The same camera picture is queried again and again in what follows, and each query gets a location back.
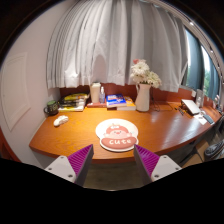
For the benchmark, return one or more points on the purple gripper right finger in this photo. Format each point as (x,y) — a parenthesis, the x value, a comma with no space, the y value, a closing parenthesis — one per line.
(153,167)

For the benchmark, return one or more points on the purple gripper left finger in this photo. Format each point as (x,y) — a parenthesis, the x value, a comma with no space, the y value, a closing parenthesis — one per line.
(73,168)

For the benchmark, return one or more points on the pink cartoon mouse pad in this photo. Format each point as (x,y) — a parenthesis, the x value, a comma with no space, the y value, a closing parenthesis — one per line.
(117,135)

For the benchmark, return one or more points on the white computer mouse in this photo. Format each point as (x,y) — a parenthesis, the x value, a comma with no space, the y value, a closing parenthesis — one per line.
(60,120)

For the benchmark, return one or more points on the red flat book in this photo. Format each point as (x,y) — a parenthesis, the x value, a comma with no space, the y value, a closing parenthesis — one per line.
(96,105)

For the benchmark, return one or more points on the white ceramic vase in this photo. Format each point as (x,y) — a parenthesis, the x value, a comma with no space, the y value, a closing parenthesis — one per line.
(142,101)

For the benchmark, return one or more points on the yellow book underneath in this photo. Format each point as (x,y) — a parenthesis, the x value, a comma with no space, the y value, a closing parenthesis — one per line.
(130,106)

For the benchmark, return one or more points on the stack of books left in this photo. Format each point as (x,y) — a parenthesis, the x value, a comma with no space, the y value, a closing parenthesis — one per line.
(73,102)

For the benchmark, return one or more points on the dark green mug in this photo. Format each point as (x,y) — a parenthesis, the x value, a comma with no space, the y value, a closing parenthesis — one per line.
(51,108)

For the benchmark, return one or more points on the blue book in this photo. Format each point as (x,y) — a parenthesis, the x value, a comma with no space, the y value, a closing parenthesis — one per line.
(115,100)

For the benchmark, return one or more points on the white paper sheet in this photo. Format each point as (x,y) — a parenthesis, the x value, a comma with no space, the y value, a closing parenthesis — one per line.
(201,119)

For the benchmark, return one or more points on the silver laptop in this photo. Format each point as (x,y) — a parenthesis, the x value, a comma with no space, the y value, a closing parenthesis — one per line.
(191,106)

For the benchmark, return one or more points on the clear sanitizer bottle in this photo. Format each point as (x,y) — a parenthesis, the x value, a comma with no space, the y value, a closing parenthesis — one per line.
(102,95)

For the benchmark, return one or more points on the office chair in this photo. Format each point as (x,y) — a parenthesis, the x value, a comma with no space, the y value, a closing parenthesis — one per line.
(215,151)

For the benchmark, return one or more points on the black remote control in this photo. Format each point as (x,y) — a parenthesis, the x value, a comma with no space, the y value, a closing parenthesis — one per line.
(208,118)

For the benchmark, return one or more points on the white tissue box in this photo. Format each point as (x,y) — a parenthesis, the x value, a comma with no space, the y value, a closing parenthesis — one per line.
(95,92)

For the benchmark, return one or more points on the white flower bouquet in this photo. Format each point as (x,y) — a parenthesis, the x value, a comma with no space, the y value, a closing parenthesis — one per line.
(141,74)

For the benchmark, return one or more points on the white curtain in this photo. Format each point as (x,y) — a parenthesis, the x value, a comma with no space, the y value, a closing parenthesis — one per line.
(98,40)

